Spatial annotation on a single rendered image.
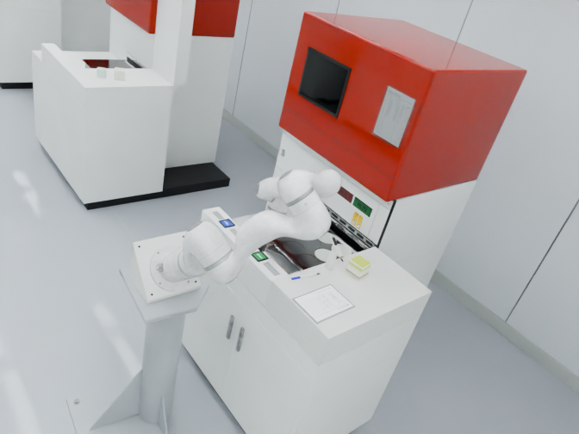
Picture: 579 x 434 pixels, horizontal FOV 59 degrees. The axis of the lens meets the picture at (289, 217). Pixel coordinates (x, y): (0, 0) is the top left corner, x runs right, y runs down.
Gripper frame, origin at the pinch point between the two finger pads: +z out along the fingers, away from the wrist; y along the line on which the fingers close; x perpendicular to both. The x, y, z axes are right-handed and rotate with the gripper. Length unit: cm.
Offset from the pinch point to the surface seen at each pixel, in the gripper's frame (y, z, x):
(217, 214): -1.6, 5.8, -34.6
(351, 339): -13, 11, 50
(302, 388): -3, 36, 46
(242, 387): -10, 70, 14
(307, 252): -31.0, 5.6, -0.3
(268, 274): 1.8, 6.5, 10.8
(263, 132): -219, 40, -259
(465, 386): -155, 72, 60
